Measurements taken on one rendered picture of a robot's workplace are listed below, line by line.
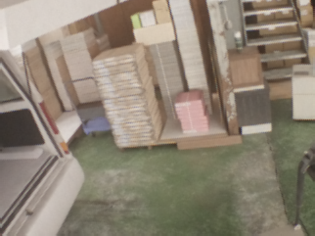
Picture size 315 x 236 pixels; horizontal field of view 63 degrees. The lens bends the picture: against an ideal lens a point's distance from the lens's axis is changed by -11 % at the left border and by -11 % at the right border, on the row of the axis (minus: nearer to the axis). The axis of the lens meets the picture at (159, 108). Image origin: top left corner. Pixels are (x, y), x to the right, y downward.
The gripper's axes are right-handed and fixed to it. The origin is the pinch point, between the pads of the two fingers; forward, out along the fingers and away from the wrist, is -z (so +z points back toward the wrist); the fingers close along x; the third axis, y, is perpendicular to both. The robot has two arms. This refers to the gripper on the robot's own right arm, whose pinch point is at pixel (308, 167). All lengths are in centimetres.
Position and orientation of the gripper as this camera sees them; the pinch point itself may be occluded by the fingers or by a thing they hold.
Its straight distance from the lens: 148.2
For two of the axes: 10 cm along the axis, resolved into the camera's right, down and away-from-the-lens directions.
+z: 2.8, -8.8, -3.9
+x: -9.6, -2.4, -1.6
